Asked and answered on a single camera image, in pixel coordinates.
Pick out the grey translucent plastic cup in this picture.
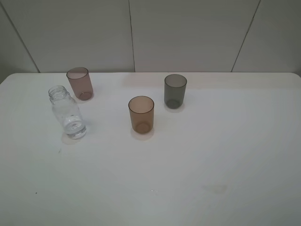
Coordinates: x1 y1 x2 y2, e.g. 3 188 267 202
164 74 187 109

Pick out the pink translucent plastic cup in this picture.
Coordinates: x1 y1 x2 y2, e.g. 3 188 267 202
66 67 94 101

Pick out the orange translucent plastic cup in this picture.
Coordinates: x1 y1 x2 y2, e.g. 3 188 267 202
128 96 155 134

